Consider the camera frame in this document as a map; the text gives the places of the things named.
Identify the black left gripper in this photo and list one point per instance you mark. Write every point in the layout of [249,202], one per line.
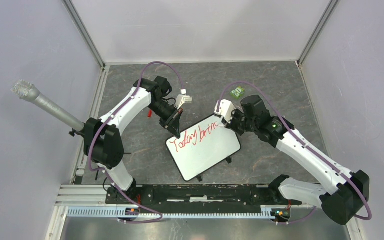
[173,122]

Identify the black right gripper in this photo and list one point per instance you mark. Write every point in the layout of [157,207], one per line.
[231,125]

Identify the small white whiteboard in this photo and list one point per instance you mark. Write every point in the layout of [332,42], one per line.
[202,146]

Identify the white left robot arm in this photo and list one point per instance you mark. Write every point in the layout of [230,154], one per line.
[103,142]

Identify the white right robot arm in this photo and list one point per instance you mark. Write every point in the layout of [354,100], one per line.
[340,192]

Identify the green toy block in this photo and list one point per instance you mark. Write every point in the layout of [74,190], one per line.
[238,92]

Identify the toothed light blue strip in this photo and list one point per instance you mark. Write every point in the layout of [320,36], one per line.
[122,212]

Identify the silver microphone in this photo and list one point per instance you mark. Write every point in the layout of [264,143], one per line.
[28,92]

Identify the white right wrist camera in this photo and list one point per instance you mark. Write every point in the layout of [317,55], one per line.
[224,109]

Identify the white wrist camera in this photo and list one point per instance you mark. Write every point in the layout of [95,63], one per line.
[182,99]
[224,109]

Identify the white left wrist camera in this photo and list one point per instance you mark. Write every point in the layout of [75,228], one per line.
[182,99]

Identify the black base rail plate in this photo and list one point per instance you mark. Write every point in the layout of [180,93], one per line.
[207,198]

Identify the aluminium frame rail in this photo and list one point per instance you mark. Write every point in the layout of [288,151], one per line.
[81,196]

